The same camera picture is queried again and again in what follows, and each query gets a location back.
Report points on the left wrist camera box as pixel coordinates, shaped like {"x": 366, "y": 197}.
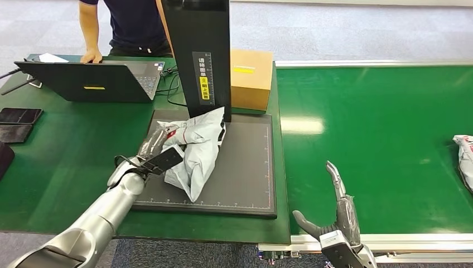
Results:
{"x": 166, "y": 159}

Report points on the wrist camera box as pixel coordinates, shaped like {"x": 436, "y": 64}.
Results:
{"x": 338, "y": 249}
{"x": 166, "y": 159}

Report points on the black laptop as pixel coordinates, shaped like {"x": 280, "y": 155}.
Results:
{"x": 92, "y": 81}

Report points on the black scanner base plate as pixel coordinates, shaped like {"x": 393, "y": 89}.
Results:
{"x": 244, "y": 166}

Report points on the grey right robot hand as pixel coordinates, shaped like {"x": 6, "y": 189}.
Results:
{"x": 347, "y": 218}

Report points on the brown cardboard box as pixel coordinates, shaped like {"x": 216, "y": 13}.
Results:
{"x": 251, "y": 85}

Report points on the person's right forearm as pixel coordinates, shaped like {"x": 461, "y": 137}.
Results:
{"x": 88, "y": 26}

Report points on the green conveyor belt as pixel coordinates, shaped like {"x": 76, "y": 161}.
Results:
{"x": 388, "y": 103}

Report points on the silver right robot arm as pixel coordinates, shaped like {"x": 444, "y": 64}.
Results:
{"x": 367, "y": 257}

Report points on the black scanner column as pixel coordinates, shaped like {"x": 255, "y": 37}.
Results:
{"x": 201, "y": 37}

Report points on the thin black rod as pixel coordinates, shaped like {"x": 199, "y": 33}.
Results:
{"x": 16, "y": 87}

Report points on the white paper sheet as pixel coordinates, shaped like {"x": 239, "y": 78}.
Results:
{"x": 51, "y": 58}

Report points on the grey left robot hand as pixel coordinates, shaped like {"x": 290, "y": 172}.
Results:
{"x": 155, "y": 142}

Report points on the person's left forearm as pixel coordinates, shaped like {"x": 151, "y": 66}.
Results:
{"x": 164, "y": 26}

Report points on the white poly mailer package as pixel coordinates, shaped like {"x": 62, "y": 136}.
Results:
{"x": 466, "y": 159}
{"x": 199, "y": 155}

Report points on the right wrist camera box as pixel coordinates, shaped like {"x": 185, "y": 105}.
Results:
{"x": 338, "y": 249}

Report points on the person's right hand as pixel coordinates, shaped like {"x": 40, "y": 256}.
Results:
{"x": 91, "y": 56}

